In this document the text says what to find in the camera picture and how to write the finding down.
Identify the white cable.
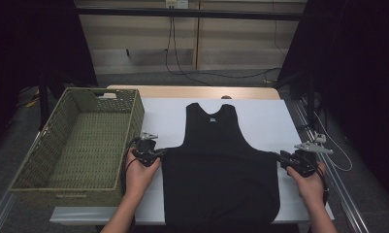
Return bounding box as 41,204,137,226
312,111,354,173

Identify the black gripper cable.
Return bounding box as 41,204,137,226
121,137,142,195
314,163,331,207

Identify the aluminium rail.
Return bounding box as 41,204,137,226
0,129,49,233
290,98,373,233

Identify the white wall outlet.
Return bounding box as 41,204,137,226
165,0,190,10

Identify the wooden wall strip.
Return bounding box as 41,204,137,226
194,0,202,71

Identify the black horizontal metal bar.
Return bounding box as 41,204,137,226
75,7,308,22

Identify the yellow cable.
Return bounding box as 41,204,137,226
25,93,41,109

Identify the green woven basket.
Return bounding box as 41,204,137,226
9,86,146,208

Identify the black metal stand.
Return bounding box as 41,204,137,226
38,74,49,130
307,74,316,130

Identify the black tank top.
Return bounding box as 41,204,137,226
161,102,281,233

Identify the thin black wall cable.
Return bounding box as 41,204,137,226
272,0,288,61

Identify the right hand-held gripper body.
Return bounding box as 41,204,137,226
279,141,334,179

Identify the person's right hand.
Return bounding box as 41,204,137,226
285,160,328,212

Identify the white plug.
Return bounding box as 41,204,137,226
313,131,327,145

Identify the black curtain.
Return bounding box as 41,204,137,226
0,0,98,130
277,0,389,205

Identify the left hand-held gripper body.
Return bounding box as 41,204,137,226
132,130,161,168

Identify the person's left hand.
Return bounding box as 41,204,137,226
125,148,162,199

